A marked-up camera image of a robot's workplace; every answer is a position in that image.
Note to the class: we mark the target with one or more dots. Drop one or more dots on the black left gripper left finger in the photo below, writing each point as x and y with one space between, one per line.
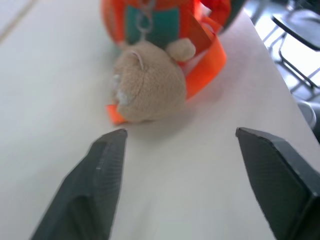
95 185

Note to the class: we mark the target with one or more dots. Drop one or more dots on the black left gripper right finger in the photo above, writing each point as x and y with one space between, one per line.
277 180

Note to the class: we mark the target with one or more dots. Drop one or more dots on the orange and teal backpack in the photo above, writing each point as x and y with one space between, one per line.
172 27

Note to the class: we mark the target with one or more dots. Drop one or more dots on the black metal frame chair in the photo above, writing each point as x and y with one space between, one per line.
297 32

